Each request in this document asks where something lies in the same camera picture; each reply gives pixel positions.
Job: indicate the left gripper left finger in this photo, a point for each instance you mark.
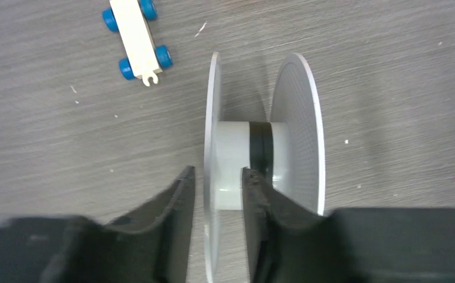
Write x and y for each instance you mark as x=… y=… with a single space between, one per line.
x=147 y=244

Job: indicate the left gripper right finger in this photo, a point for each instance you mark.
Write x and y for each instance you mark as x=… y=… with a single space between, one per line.
x=288 y=243

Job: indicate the grey cable spool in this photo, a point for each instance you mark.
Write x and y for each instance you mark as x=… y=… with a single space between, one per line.
x=288 y=149

